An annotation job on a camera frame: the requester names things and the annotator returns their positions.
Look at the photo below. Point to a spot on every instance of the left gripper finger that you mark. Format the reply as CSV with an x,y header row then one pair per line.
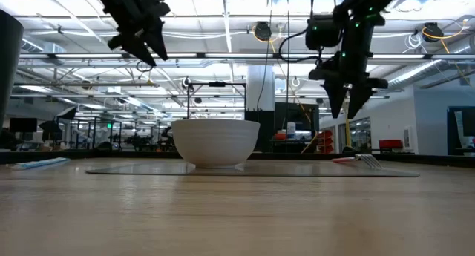
x,y
135,44
157,37

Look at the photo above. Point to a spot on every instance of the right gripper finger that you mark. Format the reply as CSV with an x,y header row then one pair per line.
x,y
356,98
335,96

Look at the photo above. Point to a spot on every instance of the white bowl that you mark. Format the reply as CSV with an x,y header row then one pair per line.
x,y
215,142

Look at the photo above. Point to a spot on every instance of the black cup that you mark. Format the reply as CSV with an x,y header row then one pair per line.
x,y
9,63

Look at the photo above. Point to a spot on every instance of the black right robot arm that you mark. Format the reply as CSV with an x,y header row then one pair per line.
x,y
356,37

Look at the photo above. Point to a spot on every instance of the dark cabinet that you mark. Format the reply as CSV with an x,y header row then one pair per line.
x,y
297,118

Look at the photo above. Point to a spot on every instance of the red shelf unit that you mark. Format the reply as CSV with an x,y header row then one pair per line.
x,y
326,141

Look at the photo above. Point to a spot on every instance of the red storage bin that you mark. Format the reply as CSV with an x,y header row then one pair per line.
x,y
390,144

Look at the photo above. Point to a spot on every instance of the white building column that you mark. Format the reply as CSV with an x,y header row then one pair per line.
x,y
256,89

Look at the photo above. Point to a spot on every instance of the beige mat with grey border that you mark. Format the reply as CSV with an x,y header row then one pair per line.
x,y
297,171

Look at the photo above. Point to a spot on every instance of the blue-framed panel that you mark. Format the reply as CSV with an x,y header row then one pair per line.
x,y
449,130

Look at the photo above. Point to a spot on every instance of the dark background monitor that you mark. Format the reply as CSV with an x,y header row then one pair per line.
x,y
23,125

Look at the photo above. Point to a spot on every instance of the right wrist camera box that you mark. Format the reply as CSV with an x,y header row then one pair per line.
x,y
323,33

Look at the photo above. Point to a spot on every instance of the black background station frame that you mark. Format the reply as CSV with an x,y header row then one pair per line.
x,y
217,84

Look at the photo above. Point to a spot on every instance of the silver ventilation duct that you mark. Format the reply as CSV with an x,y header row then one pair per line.
x,y
426,68

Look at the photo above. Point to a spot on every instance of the black aluminium table frame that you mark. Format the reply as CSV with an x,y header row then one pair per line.
x,y
111,156

